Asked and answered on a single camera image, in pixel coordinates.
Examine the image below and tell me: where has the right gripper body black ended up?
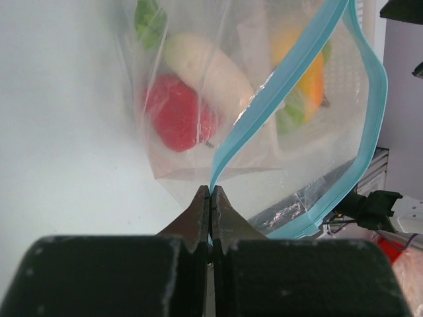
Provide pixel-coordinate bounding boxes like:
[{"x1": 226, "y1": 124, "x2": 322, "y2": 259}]
[{"x1": 379, "y1": 1, "x2": 422, "y2": 79}]

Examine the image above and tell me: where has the clear zip top bag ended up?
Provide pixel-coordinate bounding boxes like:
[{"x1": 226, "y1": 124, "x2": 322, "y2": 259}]
[{"x1": 118, "y1": 1, "x2": 387, "y2": 239}]

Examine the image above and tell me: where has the white plastic basket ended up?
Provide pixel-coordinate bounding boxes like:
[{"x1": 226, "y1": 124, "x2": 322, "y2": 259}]
[{"x1": 237, "y1": 0, "x2": 386, "y2": 162}]

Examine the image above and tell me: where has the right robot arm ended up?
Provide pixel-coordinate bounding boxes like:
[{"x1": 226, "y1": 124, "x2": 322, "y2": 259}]
[{"x1": 330, "y1": 1, "x2": 422, "y2": 234}]

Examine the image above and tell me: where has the white radish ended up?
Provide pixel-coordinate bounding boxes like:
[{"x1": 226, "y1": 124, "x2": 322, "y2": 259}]
[{"x1": 134, "y1": 0, "x2": 257, "y2": 120}]

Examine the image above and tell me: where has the red bell pepper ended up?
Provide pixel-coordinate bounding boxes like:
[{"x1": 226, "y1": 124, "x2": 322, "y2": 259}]
[{"x1": 143, "y1": 75, "x2": 221, "y2": 153}]

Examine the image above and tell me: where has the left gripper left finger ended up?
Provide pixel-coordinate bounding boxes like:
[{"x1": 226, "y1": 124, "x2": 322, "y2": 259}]
[{"x1": 1, "y1": 186, "x2": 210, "y2": 316}]

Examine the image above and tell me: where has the green lime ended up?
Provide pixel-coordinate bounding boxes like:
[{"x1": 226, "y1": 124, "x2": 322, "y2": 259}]
[{"x1": 275, "y1": 88, "x2": 305, "y2": 135}]

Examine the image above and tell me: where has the orange papaya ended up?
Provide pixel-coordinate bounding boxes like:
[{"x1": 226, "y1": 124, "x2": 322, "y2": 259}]
[{"x1": 270, "y1": 28, "x2": 325, "y2": 122}]

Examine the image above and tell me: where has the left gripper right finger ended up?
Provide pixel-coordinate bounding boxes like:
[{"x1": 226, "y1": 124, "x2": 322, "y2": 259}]
[{"x1": 211, "y1": 186, "x2": 411, "y2": 316}]

